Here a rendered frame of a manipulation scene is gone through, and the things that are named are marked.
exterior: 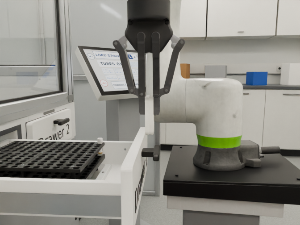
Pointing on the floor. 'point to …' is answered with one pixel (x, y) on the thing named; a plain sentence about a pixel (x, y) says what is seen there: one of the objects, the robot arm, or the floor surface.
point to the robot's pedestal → (222, 210)
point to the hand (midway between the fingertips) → (149, 114)
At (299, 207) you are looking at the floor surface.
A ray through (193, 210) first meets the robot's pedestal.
